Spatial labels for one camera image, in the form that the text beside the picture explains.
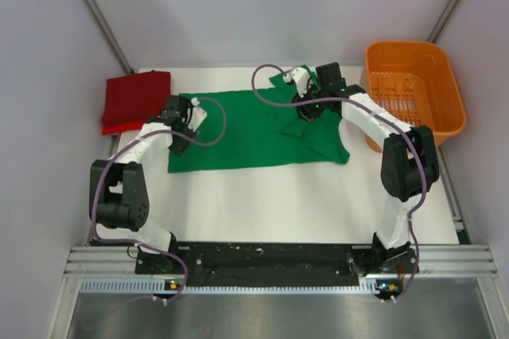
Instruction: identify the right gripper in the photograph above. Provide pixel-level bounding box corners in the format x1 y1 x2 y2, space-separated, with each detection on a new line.
290 81 328 124

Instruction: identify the green t shirt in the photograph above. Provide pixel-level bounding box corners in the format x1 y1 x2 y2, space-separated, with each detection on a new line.
168 75 350 173

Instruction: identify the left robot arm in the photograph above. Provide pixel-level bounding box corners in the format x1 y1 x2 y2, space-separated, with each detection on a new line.
90 95 207 273

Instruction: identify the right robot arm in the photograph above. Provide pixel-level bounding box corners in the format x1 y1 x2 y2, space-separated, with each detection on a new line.
283 63 439 275

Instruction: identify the folded red t shirt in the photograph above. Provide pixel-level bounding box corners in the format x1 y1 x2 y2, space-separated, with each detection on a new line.
101 70 171 135

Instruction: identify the orange plastic basket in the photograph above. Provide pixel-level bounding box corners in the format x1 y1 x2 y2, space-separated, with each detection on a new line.
361 41 467 146

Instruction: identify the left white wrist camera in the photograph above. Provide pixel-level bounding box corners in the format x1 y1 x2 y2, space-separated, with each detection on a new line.
187 97 208 131

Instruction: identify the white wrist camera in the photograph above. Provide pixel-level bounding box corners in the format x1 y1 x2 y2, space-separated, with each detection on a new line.
283 66 311 98
187 97 208 131

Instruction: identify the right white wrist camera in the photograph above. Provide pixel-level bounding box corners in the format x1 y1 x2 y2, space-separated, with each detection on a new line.
283 66 311 98

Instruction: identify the left corner metal post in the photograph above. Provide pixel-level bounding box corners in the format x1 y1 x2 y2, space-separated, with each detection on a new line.
82 0 134 75

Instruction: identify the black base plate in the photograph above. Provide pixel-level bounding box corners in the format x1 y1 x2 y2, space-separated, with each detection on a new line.
135 241 418 288

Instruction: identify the aluminium frame rail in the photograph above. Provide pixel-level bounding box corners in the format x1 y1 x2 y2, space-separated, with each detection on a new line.
64 244 498 278

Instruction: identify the grey slotted cable duct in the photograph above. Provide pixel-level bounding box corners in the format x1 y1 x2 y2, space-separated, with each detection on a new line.
80 278 379 295

